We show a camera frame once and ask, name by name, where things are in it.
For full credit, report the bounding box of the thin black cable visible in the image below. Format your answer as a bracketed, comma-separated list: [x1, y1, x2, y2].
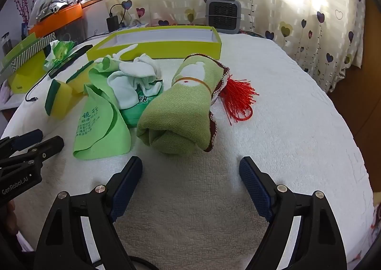
[25, 70, 52, 103]

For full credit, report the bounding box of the lime box lid zigzag side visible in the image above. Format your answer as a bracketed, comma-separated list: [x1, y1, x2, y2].
[0, 32, 57, 95]

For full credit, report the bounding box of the white clutter pile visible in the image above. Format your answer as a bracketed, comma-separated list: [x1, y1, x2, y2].
[28, 0, 87, 20]

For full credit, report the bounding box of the lime green cardboard box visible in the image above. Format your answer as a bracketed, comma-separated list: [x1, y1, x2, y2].
[86, 26, 223, 62]

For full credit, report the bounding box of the green white plastic bag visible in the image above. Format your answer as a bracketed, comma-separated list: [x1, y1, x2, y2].
[43, 40, 76, 71]

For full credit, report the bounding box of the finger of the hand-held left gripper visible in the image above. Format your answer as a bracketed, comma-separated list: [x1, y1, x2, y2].
[0, 135, 65, 178]
[0, 129, 44, 155]

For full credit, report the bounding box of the black phone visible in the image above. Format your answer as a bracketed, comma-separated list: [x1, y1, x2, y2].
[48, 44, 94, 79]

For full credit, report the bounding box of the black adapter cable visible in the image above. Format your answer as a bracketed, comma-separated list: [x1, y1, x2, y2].
[110, 3, 127, 29]

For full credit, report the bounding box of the light green printed cloth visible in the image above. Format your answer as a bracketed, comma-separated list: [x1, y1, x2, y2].
[73, 56, 133, 160]

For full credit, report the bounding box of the white towel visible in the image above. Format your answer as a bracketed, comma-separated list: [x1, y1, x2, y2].
[107, 72, 164, 109]

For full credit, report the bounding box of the blue white box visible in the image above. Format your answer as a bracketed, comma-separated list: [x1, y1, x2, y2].
[125, 21, 150, 30]

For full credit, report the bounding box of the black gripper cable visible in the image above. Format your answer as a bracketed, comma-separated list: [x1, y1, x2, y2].
[128, 256, 154, 270]

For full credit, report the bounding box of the orange tray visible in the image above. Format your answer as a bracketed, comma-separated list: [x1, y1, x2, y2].
[28, 4, 84, 39]

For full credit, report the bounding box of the white sock with strap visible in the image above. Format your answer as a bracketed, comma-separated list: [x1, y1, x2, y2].
[103, 44, 163, 80]

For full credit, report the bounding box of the green plastic packet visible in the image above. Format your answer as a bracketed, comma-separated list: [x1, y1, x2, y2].
[120, 79, 164, 127]

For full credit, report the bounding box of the wooden wardrobe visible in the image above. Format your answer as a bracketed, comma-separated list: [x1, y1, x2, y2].
[361, 0, 381, 80]

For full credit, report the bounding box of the red tassel cord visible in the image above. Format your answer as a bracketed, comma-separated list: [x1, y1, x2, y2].
[219, 76, 256, 126]

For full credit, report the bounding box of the green towel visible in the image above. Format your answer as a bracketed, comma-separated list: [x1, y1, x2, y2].
[136, 53, 231, 153]

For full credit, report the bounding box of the grey fan heater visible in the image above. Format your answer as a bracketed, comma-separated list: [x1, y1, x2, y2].
[205, 0, 241, 35]

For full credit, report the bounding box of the heart print curtain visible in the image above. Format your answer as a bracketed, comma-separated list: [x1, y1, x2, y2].
[98, 0, 366, 95]

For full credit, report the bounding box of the yellow sponge with green scourer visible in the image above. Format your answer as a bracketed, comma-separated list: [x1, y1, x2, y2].
[45, 79, 74, 118]
[66, 61, 96, 95]

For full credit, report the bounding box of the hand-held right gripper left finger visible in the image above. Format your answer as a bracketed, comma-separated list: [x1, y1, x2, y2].
[34, 156, 143, 270]

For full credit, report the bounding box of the plaid cloth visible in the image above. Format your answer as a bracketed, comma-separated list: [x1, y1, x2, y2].
[240, 30, 266, 39]

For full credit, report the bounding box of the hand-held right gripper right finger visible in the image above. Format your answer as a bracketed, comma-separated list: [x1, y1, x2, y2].
[239, 156, 347, 270]

